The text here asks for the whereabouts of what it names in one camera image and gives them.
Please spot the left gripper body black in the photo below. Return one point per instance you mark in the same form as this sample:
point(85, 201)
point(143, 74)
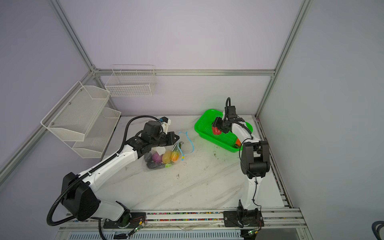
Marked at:
point(163, 140)

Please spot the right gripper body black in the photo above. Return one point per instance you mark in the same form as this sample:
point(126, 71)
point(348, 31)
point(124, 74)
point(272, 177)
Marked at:
point(224, 125)

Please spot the red pepper toy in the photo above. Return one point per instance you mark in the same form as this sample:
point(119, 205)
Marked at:
point(216, 131)

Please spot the black round avocado toy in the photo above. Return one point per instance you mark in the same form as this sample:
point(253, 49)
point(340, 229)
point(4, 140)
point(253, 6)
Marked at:
point(148, 157)

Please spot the clear zip bag blue zipper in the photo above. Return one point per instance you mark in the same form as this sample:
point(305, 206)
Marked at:
point(184, 145)

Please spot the purple onion toy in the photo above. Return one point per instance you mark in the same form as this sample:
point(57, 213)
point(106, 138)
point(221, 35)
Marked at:
point(156, 158)

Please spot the yellow lemon toy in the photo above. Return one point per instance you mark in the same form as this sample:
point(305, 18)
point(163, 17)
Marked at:
point(166, 157)

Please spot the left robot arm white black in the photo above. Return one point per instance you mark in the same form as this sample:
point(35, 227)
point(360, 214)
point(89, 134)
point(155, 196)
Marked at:
point(81, 200)

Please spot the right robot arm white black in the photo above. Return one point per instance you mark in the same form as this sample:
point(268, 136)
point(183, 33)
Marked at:
point(253, 153)

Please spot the green plastic basket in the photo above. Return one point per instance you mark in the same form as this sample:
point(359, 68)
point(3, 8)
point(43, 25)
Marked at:
point(226, 141)

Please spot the white mesh lower shelf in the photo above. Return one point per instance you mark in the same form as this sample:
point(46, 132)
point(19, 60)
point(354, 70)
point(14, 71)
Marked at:
point(99, 136)

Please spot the white mesh shelf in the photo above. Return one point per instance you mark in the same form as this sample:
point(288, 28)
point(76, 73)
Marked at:
point(99, 136)
point(73, 117)

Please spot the white mesh upper shelf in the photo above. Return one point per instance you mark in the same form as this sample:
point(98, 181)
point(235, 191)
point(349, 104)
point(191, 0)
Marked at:
point(73, 117)

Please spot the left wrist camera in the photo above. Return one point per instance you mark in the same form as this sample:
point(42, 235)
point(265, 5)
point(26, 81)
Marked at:
point(165, 122)

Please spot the white wire wall basket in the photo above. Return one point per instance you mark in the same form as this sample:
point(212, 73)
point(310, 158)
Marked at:
point(132, 81)

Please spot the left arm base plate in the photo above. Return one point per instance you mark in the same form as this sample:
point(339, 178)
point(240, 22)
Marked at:
point(127, 221)

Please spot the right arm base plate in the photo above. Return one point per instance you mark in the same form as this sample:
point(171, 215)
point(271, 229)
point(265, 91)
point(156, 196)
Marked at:
point(252, 218)

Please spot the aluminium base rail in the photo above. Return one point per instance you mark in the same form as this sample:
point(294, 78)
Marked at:
point(218, 219)

